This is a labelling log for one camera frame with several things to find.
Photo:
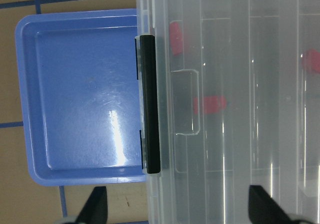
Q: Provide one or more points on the blue plastic tray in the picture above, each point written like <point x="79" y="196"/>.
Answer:
<point x="80" y="97"/>

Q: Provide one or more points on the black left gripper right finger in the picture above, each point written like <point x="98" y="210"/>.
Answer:
<point x="263" y="209"/>

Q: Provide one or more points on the red block in box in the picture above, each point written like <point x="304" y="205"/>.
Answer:
<point x="176" y="38"/>
<point x="310" y="61"/>

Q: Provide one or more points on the black box latch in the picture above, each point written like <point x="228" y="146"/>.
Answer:
<point x="146" y="67"/>

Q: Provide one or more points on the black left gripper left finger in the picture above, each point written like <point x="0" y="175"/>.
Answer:
<point x="95" y="209"/>

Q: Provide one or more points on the red block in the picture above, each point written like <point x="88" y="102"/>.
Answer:
<point x="209" y="104"/>
<point x="310" y="61"/>
<point x="176" y="38"/>

